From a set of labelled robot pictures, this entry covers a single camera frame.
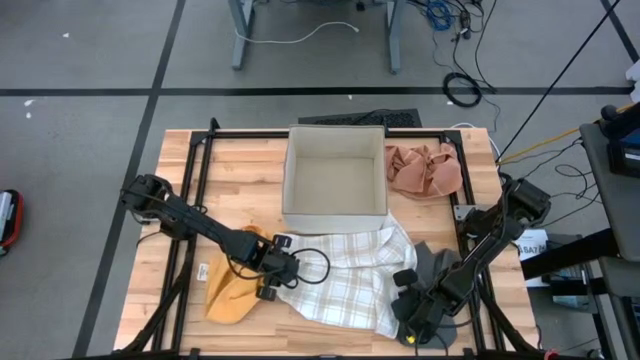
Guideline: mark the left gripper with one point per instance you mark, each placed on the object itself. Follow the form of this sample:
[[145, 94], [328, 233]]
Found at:
[[277, 267]]

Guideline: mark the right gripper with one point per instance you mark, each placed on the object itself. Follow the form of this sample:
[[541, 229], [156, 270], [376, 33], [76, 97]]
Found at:
[[420, 310]]

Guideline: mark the dark grey waffle towel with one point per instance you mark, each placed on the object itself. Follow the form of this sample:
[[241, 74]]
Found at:
[[435, 257]]

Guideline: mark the mustard yellow towel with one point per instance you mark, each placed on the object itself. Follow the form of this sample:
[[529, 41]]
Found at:
[[227, 300]]

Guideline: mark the white plaid towel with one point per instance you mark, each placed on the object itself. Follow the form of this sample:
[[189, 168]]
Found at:
[[350, 280]]

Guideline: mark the beige fabric storage box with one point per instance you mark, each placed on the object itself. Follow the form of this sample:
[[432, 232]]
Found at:
[[332, 190]]

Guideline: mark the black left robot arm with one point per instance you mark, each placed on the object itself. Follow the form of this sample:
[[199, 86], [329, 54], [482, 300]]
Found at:
[[200, 225]]

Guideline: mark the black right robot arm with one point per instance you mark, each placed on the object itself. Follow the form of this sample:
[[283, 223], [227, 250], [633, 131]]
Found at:
[[480, 255]]

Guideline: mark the salmon pink towel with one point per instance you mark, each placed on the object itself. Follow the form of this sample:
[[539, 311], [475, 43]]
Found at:
[[425, 172]]

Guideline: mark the small white table sticker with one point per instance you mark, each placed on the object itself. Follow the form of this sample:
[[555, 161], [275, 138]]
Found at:
[[202, 271]]

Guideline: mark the white printed paper label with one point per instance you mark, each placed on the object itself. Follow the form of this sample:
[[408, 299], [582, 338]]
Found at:
[[535, 247]]

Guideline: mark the red clamp knob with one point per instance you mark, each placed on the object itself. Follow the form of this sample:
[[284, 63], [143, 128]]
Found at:
[[551, 355]]

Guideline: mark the black cart beam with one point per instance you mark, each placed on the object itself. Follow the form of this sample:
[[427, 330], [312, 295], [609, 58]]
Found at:
[[570, 255]]

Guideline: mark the black perforated floor mat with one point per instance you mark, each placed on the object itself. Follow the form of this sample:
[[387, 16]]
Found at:
[[360, 118]]

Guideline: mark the grey metal stand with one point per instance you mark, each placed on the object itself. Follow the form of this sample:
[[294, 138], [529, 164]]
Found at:
[[620, 272]]

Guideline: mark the grey side cart top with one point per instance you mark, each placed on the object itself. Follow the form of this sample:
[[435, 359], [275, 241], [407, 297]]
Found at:
[[615, 200]]

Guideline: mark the grey desk leg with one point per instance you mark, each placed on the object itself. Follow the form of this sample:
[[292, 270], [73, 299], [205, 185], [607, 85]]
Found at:
[[241, 45], [395, 50]]

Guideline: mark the long straight black pole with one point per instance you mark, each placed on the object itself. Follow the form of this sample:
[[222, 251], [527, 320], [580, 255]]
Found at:
[[550, 92]]

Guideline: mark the black device on cart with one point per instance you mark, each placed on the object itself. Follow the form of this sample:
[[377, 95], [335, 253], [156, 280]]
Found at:
[[625, 150]]

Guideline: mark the red and black bag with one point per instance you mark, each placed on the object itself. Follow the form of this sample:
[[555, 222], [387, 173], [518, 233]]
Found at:
[[7, 215]]

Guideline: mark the black power adapter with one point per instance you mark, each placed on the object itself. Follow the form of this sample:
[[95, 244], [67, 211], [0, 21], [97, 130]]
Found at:
[[466, 22]]

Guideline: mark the white object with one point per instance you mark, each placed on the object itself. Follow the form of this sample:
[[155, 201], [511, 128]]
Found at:
[[635, 75]]

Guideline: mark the grey metal base plate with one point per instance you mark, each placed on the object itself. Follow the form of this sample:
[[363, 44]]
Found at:
[[462, 211]]

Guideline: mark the black metal table frame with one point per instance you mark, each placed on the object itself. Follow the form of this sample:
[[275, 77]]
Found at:
[[240, 134]]

